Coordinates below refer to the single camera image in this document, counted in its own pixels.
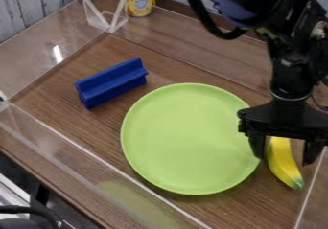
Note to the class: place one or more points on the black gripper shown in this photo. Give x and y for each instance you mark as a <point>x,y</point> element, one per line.
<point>286,119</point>

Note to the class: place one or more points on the yellow toy banana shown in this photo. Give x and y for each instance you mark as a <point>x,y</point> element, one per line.
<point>283,164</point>

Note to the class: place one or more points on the green round plate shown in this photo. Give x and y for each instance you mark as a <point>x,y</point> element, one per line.
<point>181,141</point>

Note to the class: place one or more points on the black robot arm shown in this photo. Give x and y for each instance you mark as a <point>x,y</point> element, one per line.
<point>294,27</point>

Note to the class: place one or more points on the blue plastic block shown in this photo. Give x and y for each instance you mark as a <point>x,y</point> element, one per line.
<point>112,82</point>

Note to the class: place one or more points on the clear acrylic enclosure wall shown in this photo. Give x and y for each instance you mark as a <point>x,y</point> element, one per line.
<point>108,195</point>

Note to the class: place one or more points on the clear acrylic corner bracket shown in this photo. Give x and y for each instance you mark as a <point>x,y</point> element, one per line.
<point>108,21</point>

